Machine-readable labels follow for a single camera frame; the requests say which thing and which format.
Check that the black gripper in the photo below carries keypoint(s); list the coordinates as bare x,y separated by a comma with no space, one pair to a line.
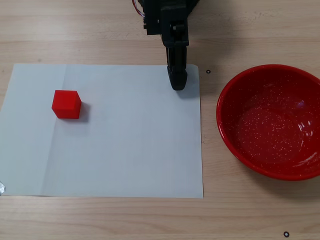
175,40

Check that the red cube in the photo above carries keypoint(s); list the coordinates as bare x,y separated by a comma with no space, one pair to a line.
66,105

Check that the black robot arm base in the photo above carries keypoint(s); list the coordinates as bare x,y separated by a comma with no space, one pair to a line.
193,6

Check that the red speckled bowl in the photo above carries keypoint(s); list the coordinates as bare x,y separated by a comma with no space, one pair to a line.
268,125

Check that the white paper sheet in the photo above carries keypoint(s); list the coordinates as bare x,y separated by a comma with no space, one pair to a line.
125,137

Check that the grey tape piece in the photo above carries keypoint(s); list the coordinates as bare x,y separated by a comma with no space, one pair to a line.
2,188

